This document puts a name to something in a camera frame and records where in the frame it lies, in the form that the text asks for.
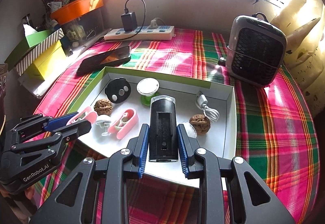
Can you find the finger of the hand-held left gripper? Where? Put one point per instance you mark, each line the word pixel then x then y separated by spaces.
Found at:
pixel 76 127
pixel 61 120

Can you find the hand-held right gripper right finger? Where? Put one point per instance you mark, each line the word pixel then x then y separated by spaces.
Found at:
pixel 184 153

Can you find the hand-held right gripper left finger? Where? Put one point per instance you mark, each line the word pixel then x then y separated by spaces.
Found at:
pixel 139 153

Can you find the white ridged round cap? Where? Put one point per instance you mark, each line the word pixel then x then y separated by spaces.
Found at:
pixel 190 130

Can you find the pale grey ball-shaped gadget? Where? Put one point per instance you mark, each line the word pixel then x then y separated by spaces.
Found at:
pixel 102 120

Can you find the black bike light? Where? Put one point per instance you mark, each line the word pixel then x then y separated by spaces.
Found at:
pixel 162 132

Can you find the brown walnut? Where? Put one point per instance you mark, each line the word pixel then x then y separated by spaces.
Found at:
pixel 102 107
pixel 200 124

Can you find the white cardboard tray green sides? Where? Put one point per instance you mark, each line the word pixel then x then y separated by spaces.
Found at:
pixel 185 102

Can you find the black white round gadget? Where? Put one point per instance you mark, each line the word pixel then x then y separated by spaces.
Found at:
pixel 118 89

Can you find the green white spool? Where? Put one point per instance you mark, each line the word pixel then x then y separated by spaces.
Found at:
pixel 147 87

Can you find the yellow box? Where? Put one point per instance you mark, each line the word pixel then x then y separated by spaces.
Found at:
pixel 48 61

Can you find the striped box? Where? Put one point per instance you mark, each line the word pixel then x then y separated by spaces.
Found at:
pixel 40 48

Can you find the black smartphone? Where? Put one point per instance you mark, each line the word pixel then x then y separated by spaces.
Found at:
pixel 106 59

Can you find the green box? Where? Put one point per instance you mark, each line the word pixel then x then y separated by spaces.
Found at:
pixel 35 37

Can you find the pink green plaid cloth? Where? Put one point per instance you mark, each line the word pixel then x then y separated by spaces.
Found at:
pixel 266 125

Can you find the clear storage box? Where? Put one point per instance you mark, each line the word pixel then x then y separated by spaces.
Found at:
pixel 83 28

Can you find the black heater plug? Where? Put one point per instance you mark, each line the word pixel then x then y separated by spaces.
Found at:
pixel 222 60

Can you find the black charger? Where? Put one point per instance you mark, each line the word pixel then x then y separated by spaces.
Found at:
pixel 129 22

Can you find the grey black fan heater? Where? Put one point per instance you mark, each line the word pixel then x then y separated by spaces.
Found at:
pixel 254 56

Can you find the white power strip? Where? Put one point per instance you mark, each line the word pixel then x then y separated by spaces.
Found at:
pixel 157 32

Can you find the small pale plug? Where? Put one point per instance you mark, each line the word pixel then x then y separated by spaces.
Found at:
pixel 153 23

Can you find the cream heart print curtain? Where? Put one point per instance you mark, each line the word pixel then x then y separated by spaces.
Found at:
pixel 304 61

